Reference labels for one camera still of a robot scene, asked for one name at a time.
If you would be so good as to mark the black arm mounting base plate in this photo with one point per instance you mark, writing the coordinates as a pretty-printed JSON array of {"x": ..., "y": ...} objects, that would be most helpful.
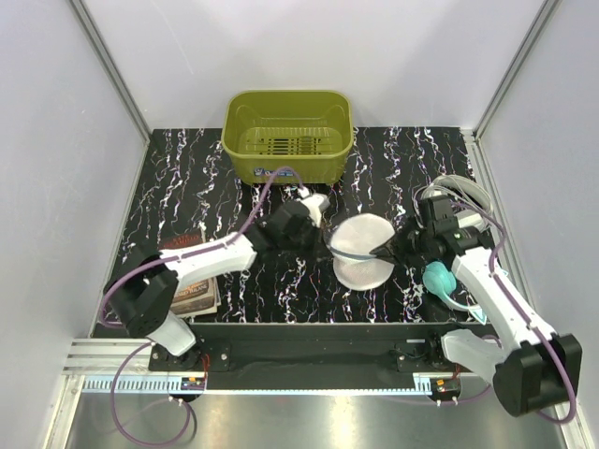
[{"x": 322, "y": 380}]

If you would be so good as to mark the white slotted cable duct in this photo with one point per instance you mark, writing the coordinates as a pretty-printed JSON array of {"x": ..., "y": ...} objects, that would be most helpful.
[{"x": 130, "y": 384}]

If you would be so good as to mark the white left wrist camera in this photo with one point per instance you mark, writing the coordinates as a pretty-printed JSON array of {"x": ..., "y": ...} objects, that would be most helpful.
[{"x": 316, "y": 204}]

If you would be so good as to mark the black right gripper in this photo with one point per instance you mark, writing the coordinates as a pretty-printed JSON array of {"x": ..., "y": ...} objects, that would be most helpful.
[{"x": 393, "y": 249}]

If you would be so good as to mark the dark orange paperback book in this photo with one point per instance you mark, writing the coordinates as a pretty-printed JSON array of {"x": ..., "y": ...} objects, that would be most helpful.
[{"x": 199, "y": 297}]

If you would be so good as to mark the olive green plastic basket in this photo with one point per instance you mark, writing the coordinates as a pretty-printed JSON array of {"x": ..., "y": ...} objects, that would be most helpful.
[{"x": 306, "y": 133}]

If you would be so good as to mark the white mesh laundry bag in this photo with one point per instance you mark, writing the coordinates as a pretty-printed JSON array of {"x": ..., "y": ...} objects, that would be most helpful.
[{"x": 351, "y": 244}]

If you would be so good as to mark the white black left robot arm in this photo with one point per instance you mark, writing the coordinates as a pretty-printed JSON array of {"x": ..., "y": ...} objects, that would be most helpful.
[{"x": 142, "y": 294}]

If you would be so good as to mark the teal cat-ear headphones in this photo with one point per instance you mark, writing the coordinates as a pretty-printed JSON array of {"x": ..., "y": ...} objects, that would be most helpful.
[{"x": 441, "y": 282}]

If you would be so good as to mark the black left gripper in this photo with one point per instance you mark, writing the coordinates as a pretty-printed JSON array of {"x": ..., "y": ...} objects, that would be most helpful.
[{"x": 318, "y": 247}]

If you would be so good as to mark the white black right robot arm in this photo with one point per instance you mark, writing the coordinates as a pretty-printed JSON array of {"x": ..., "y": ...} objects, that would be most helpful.
[{"x": 531, "y": 367}]

